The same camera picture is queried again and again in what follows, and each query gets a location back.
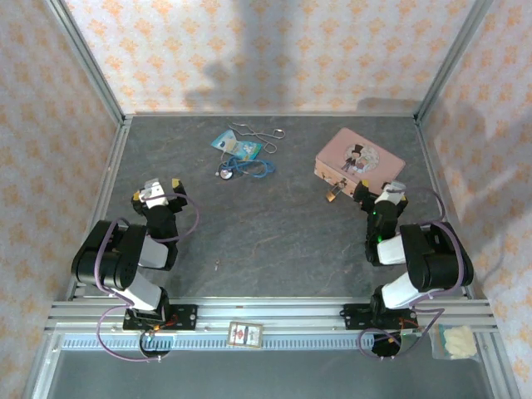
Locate pink tin box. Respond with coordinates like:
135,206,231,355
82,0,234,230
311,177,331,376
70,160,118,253
314,126,406,194

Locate blue stethoscope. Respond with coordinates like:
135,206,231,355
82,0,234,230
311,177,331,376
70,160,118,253
216,154,278,181

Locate blue printed pouch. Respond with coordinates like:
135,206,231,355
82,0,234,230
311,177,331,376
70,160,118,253
209,129,264,161

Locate red and white card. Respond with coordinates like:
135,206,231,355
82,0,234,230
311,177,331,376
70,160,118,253
226,320,265,350

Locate clear bag with white contents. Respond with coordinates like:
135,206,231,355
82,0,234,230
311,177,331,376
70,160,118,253
431,323,480,362

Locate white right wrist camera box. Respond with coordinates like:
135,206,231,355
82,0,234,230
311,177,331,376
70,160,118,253
376,181,406,205

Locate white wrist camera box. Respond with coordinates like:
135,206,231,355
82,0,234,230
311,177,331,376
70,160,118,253
139,179,168,209
376,181,406,205

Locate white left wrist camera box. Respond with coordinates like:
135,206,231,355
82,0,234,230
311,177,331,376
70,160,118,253
139,179,168,209

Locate aluminium side rail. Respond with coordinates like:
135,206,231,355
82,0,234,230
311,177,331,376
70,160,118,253
65,116,133,301
414,117,477,299

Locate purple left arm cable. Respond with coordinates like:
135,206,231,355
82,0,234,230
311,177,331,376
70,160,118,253
96,193,201,363

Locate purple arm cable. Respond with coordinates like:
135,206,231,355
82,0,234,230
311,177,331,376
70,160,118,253
358,186,463,361
96,193,201,363

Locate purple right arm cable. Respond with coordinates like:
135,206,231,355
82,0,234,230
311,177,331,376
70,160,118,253
358,186,463,361

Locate metal wire tongs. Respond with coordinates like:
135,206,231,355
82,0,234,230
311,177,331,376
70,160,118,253
226,121,287,155

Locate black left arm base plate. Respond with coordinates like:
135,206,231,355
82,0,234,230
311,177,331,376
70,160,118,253
122,303,199,332

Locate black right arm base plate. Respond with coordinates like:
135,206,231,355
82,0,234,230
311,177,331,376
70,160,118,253
342,303,421,332

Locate aluminium rear rail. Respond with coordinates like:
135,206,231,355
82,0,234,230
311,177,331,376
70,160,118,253
123,110,419,119

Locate slotted grey cable duct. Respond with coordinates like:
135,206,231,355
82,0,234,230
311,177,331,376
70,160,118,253
53,332,483,352

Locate aluminium mounting rail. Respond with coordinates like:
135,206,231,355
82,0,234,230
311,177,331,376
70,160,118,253
45,296,498,334

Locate aluminium frame post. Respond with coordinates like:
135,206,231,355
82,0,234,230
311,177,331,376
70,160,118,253
414,0,495,122
44,0,126,122

